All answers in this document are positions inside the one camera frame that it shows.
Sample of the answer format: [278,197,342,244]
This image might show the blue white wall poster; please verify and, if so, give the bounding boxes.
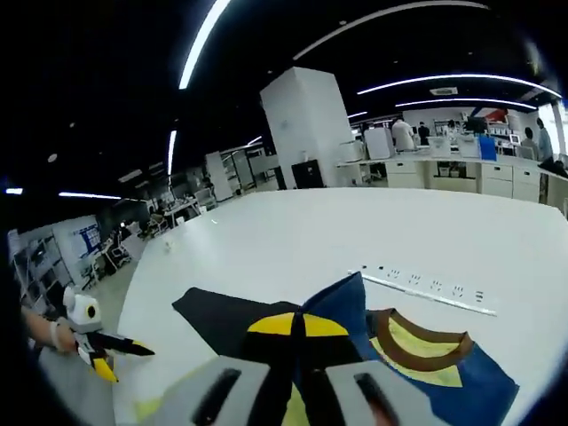
[70,224,104,261]

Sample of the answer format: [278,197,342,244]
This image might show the ceiling light strip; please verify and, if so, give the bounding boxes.
[167,130,178,177]
[178,0,234,90]
[357,74,563,99]

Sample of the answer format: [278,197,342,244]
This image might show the white box appliance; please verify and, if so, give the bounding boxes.
[363,128,396,160]

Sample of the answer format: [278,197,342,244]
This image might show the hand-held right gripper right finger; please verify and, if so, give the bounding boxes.
[295,312,430,426]

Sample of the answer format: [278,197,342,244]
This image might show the white drawer counter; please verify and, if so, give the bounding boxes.
[336,153,568,205]

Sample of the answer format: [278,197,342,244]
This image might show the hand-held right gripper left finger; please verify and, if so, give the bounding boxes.
[146,312,297,426]

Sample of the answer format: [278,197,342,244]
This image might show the black floor cabinet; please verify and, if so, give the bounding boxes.
[291,159,325,190]

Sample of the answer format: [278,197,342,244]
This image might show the blue bin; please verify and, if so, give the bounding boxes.
[477,135,497,160]

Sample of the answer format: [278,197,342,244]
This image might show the dark cloth pile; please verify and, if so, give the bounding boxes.
[539,157,568,178]

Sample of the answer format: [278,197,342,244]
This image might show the grey storage shelf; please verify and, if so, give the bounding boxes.
[8,230,72,307]

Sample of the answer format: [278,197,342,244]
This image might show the white square pillar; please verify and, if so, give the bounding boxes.
[259,66,354,192]
[549,99,568,156]

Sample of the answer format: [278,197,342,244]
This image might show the white table power strip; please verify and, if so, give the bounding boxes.
[348,264,498,317]

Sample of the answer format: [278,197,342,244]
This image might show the white storage cabinet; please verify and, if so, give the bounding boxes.
[205,150,236,201]

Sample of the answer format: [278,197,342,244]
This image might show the person's left hand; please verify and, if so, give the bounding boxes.
[56,319,80,355]

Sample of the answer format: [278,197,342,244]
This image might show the yellow blue black garment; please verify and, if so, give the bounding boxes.
[132,271,520,426]

